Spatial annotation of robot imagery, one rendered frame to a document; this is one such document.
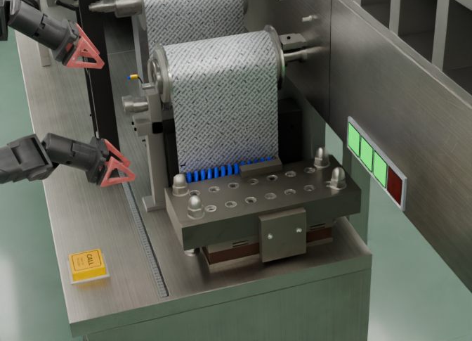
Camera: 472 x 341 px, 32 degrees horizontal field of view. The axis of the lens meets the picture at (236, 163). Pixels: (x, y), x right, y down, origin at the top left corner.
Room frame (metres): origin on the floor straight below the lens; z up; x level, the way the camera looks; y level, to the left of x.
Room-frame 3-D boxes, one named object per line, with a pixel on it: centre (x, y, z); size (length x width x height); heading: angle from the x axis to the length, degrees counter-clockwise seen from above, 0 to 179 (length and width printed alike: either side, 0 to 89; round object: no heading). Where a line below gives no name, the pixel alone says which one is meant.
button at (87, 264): (1.40, 0.33, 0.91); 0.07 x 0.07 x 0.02; 15
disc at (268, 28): (1.69, -0.09, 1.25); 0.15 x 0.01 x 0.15; 15
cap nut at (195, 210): (1.40, 0.09, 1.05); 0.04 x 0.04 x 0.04
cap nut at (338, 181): (1.49, -0.22, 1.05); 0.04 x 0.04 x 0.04
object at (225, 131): (1.59, 0.01, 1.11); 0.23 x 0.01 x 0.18; 105
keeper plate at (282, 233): (1.40, -0.09, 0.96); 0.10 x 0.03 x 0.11; 105
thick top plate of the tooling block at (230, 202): (1.49, -0.05, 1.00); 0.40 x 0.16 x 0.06; 105
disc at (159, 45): (1.62, 0.15, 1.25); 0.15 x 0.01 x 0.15; 15
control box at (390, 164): (1.33, -0.27, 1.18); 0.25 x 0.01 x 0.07; 15
